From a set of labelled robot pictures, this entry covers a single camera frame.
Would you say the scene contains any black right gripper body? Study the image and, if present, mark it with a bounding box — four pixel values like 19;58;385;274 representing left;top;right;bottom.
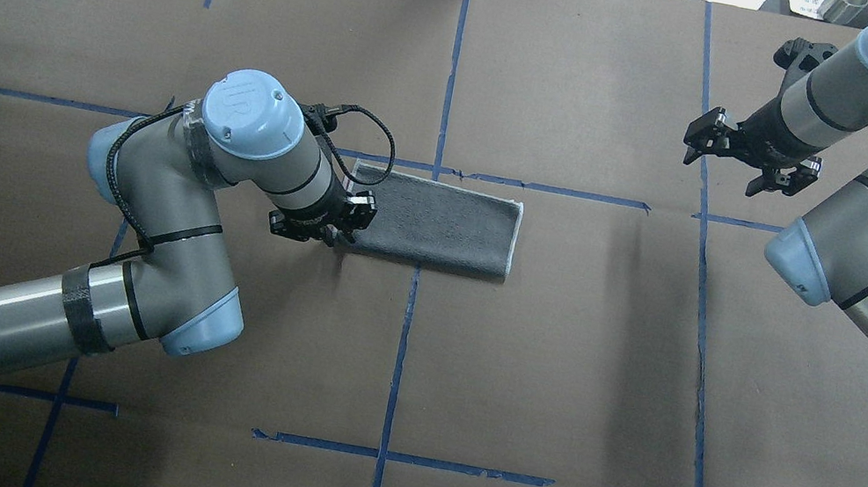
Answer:
729;98;809;170

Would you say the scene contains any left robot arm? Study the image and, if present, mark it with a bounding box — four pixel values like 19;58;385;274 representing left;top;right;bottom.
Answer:
0;69;378;374

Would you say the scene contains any pink and grey towel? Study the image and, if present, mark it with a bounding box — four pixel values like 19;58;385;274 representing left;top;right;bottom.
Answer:
345;160;523;280

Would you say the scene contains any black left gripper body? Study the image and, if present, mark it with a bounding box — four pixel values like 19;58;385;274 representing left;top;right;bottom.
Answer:
273;181;353;241

